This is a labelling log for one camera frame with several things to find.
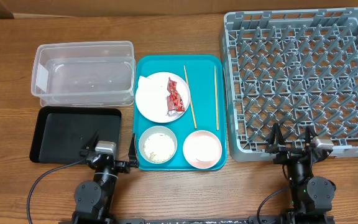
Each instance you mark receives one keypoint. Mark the black rectangular tray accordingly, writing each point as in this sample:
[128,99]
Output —
[61,132]

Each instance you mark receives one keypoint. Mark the teal plastic serving tray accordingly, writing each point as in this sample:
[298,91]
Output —
[200,70]

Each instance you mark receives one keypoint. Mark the white napkin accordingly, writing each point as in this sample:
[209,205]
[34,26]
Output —
[147,84]

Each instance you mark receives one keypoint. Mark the grey bowl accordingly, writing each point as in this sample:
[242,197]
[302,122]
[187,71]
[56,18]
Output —
[153,130]

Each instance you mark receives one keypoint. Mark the clear plastic waste bin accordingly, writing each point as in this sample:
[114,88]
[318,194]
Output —
[95,74]

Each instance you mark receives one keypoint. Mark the wooden chopstick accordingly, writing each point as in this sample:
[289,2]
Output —
[190,98]
[216,99]

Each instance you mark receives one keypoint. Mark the pink bowl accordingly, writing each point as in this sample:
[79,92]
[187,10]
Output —
[202,149]

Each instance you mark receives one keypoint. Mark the red snack wrapper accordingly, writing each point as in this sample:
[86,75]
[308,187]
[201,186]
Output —
[174,101]

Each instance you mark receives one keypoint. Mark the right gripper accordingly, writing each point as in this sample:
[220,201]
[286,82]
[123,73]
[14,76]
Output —
[276,144]

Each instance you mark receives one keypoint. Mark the grey plastic dishwasher rack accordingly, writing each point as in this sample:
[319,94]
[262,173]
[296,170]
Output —
[297,68]

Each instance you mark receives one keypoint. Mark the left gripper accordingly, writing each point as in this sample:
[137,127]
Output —
[125,167]

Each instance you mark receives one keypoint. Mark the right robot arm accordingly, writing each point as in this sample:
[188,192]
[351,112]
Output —
[311,196]

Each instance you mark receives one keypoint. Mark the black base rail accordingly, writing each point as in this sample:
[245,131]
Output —
[249,220]

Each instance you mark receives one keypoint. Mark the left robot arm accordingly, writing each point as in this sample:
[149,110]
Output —
[94,197]

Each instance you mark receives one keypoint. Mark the white round plate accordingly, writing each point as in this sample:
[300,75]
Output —
[153,106]

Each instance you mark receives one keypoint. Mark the rice leftovers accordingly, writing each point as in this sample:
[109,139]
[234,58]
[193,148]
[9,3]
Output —
[159,147]

